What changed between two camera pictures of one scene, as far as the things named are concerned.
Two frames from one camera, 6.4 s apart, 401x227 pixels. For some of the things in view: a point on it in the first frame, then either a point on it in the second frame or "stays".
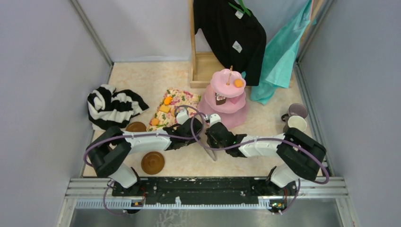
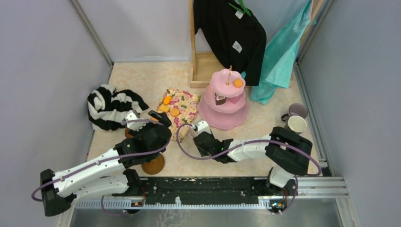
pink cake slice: [235, 100] stays
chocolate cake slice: [220, 100] stays
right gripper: [210, 139] -> [203, 153]
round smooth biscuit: [238, 82] stays
